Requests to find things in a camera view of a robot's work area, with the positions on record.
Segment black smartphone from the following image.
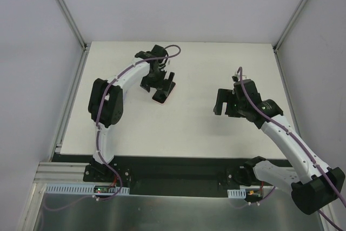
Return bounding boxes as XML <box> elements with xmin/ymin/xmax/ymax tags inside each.
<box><xmin>151</xmin><ymin>81</ymin><xmax>177</xmax><ymax>104</ymax></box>

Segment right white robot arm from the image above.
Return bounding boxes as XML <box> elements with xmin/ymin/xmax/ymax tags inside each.
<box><xmin>213</xmin><ymin>79</ymin><xmax>345</xmax><ymax>215</ymax></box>

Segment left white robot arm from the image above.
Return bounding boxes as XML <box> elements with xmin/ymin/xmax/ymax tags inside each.
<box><xmin>88</xmin><ymin>44</ymin><xmax>181</xmax><ymax>182</ymax></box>

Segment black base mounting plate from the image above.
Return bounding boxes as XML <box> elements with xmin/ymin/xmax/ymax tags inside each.
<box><xmin>51</xmin><ymin>153</ymin><xmax>295</xmax><ymax>196</ymax></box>

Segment right aluminium side rail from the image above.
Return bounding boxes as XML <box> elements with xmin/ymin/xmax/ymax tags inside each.
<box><xmin>273</xmin><ymin>48</ymin><xmax>301</xmax><ymax>136</ymax></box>

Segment aluminium side rail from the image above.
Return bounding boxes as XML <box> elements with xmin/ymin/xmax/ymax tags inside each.
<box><xmin>273</xmin><ymin>48</ymin><xmax>301</xmax><ymax>136</ymax></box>
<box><xmin>46</xmin><ymin>43</ymin><xmax>91</xmax><ymax>162</ymax></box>

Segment right white cable duct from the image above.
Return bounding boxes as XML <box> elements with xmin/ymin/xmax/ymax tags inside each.
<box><xmin>227</xmin><ymin>189</ymin><xmax>247</xmax><ymax>199</ymax></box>

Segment white cable duct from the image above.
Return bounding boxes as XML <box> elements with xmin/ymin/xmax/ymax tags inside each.
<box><xmin>45</xmin><ymin>184</ymin><xmax>130</xmax><ymax>196</ymax></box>
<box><xmin>227</xmin><ymin>189</ymin><xmax>247</xmax><ymax>199</ymax></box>

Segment left aluminium frame post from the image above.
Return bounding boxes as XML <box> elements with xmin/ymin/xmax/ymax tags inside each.
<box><xmin>55</xmin><ymin>0</ymin><xmax>88</xmax><ymax>50</ymax></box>

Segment aluminium frame post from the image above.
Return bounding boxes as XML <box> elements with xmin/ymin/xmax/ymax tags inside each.
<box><xmin>273</xmin><ymin>0</ymin><xmax>309</xmax><ymax>54</ymax></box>
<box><xmin>55</xmin><ymin>0</ymin><xmax>88</xmax><ymax>50</ymax></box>

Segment left aluminium side rail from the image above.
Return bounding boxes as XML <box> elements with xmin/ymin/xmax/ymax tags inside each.
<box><xmin>46</xmin><ymin>43</ymin><xmax>91</xmax><ymax>162</ymax></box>

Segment front aluminium cross rail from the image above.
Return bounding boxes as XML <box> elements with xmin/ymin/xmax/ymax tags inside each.
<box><xmin>34</xmin><ymin>160</ymin><xmax>91</xmax><ymax>183</ymax></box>

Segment left white cable duct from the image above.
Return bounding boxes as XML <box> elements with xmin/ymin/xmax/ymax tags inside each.
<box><xmin>45</xmin><ymin>184</ymin><xmax>130</xmax><ymax>196</ymax></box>

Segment right aluminium frame post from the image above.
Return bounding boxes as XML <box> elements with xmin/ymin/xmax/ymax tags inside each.
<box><xmin>273</xmin><ymin>0</ymin><xmax>309</xmax><ymax>54</ymax></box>

